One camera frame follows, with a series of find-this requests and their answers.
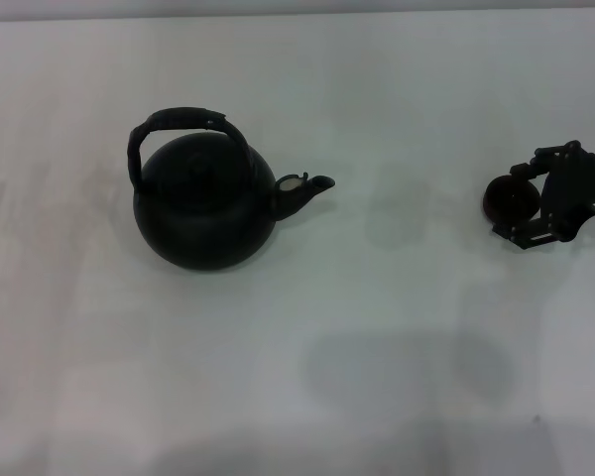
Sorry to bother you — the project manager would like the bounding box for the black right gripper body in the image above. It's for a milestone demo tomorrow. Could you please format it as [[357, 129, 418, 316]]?
[[542, 148, 595, 230]]

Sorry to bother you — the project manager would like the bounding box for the small dark teacup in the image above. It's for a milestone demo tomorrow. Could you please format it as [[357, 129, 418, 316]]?
[[482, 174, 540, 223]]

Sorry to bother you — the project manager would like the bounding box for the black round teapot with handle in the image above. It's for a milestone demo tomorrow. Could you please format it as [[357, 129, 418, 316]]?
[[126, 105, 337, 272]]

